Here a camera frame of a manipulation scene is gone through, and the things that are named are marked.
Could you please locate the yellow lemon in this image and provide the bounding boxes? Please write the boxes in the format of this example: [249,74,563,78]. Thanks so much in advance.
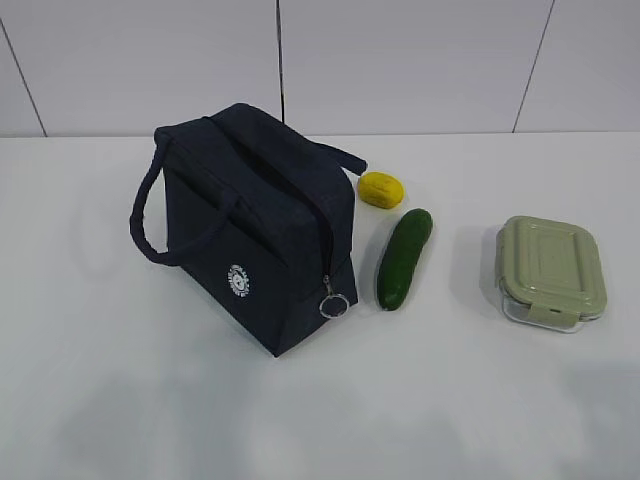
[357,172,405,209]

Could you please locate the navy blue lunch bag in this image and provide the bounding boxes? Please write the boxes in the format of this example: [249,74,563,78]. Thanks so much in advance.
[129,103,367,356]

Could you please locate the green cucumber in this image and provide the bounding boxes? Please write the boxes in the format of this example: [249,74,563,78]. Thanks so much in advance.
[376,208,433,311]

